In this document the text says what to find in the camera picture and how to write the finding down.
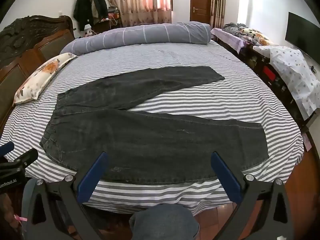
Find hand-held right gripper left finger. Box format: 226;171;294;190
21;151;110;240

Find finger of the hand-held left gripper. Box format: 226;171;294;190
0;141;15;156
4;148;39;172

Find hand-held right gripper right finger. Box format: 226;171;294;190
210;151;295;240

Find dark grey denim pants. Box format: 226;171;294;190
39;66;270;186

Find grey white striped bed sheet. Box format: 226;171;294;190
0;39;305;214

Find floral pillow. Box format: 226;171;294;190
12;52;78;105

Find carved wooden headboard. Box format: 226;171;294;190
0;15;75;130

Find dark wooden bench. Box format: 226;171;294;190
217;37;315;130

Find white dotted cloth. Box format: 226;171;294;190
252;45;318;117

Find purple cloth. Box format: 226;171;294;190
211;27;244;53

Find striped cloth pile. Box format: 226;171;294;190
222;23;250;37

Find dark wooden nightstand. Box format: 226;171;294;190
94;17;123;34

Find grey pillow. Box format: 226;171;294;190
59;21;212;55

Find black hanging jacket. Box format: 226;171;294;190
73;0;94;32

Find black flat television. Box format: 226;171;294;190
285;12;320;65

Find dark green hanging jacket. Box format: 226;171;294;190
90;0;109;20

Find brown patterned curtain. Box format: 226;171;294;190
211;0;227;29

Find brown wooden door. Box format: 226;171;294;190
190;0;212;23

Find pink patterned curtain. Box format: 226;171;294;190
104;0;173;28

